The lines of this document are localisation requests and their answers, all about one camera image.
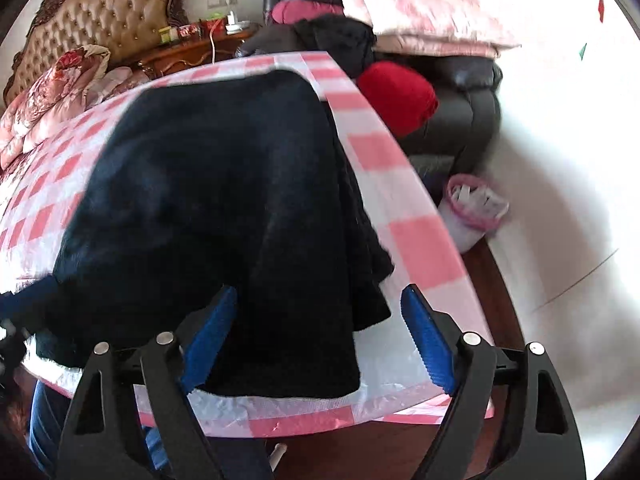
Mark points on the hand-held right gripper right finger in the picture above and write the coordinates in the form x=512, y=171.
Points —
x=430, y=340

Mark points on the red floral quilt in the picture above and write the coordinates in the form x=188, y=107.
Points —
x=55, y=90

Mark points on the green box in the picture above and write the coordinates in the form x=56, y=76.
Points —
x=167, y=34

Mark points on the black clothing pile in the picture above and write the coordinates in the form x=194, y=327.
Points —
x=340, y=45

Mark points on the brown wooden nightstand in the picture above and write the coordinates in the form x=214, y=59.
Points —
x=200, y=50

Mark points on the dark pink cushion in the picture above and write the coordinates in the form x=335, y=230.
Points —
x=300, y=10

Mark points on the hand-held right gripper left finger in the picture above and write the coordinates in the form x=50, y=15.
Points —
x=210, y=335

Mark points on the red white checkered tablecloth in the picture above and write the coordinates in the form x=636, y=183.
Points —
x=400, y=240

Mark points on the waste bin with pink bag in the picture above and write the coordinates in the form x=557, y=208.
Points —
x=470, y=210

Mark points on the white charger device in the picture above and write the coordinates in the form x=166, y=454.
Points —
x=235, y=22

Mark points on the black pants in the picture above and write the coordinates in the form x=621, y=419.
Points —
x=210, y=185

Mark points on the white table leg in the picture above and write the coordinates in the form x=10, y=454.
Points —
x=277, y=456

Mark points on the tufted carved wooden headboard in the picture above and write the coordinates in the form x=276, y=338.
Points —
x=100, y=25

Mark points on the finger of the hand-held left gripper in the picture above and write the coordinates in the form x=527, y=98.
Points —
x=30, y=294

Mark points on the black leather sofa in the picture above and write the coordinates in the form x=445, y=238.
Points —
x=465, y=105

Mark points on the pink patterned pillow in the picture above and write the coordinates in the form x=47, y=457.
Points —
x=440, y=49
x=415, y=5

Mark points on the red round cushion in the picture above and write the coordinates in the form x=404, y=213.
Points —
x=400, y=95

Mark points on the red hanging ornament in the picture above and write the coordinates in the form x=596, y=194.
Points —
x=600, y=5

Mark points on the red box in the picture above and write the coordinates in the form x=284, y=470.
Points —
x=212, y=25

